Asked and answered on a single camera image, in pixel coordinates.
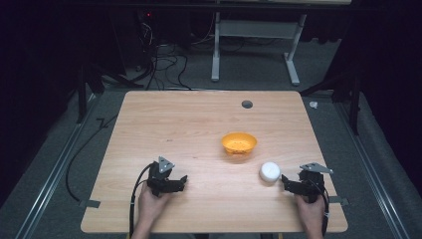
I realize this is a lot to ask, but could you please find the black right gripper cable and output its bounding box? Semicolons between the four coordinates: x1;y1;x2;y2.
308;178;330;236

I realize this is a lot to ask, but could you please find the white round cup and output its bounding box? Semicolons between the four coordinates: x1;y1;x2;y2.
259;161;282;183

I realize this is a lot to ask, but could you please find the person's right hand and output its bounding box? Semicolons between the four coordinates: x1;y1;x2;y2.
294;193;326;231

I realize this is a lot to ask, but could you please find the black floor cable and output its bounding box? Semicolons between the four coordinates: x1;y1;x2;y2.
65;114;119;203

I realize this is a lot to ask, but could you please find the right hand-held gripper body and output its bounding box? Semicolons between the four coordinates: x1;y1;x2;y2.
297;161;334;204

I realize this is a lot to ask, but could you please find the metal floor rail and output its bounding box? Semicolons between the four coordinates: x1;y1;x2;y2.
13;94;102;239
332;99;412;239

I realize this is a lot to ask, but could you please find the person's left hand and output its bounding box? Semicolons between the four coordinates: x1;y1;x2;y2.
136;181;173;227

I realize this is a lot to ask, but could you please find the white metal desk frame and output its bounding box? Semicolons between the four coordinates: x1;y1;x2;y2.
210;0;352;88

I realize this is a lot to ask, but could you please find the dark equipment with red light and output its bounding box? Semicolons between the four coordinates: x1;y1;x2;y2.
108;8;162;72

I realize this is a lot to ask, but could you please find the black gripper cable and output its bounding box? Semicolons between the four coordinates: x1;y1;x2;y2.
308;178;330;236
128;162;155;239

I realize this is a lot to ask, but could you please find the grey metal table bracket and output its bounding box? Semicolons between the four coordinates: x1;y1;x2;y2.
327;195;350;207
79;199;102;209

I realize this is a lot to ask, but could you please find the orange plastic bowl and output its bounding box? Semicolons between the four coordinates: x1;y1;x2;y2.
220;131;259;156

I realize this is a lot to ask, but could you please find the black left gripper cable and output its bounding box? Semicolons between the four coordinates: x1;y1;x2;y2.
128;162;155;239

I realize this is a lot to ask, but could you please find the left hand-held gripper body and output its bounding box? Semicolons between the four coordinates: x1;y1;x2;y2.
146;155;176;197

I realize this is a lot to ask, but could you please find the tangle of black floor cables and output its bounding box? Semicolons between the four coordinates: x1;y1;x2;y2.
133;19;193;92

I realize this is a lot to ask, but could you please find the black metal stand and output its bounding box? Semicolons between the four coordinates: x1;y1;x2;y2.
300;33;363;136
76;62;144;124

